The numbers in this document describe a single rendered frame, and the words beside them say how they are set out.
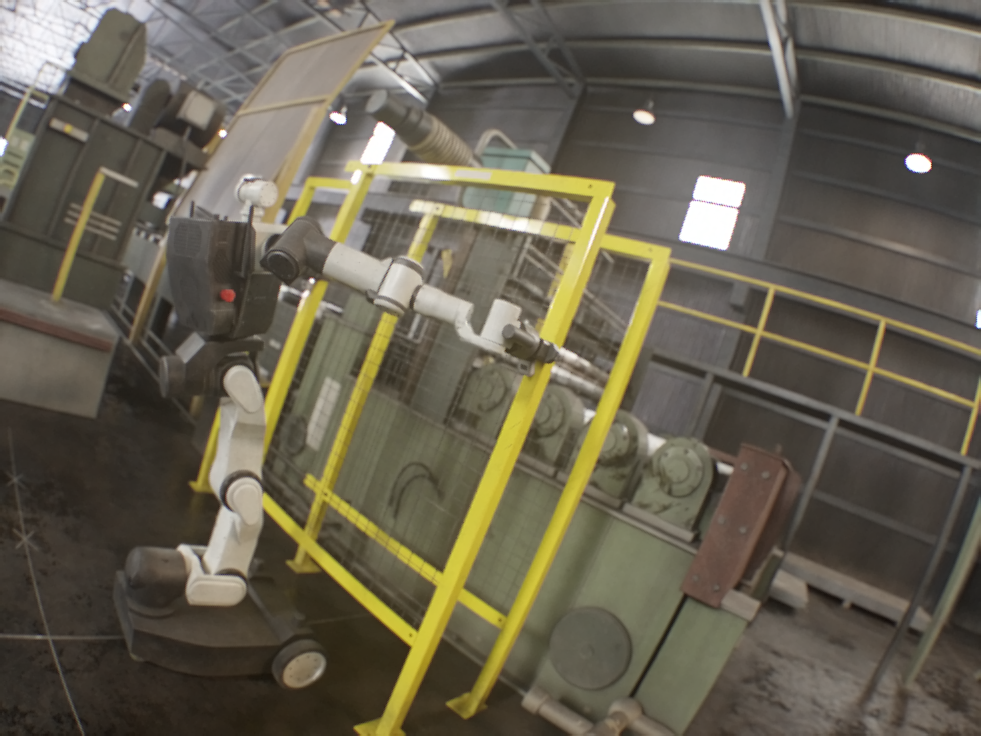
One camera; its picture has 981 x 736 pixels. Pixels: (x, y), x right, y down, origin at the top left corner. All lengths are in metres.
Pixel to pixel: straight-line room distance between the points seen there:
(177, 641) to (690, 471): 1.88
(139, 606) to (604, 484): 1.79
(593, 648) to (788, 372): 9.62
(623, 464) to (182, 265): 1.76
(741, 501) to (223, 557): 1.73
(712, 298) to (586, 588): 10.19
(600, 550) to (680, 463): 0.47
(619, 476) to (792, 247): 10.35
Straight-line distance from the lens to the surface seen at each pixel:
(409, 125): 2.28
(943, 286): 12.24
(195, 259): 1.39
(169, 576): 1.76
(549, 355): 1.39
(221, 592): 1.81
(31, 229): 4.24
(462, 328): 1.25
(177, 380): 1.50
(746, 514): 1.98
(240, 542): 1.78
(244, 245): 1.41
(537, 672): 2.46
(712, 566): 2.01
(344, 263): 1.30
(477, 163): 2.55
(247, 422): 1.58
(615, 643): 2.23
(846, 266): 12.08
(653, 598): 2.19
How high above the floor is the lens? 1.25
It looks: level
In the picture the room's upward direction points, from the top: 22 degrees clockwise
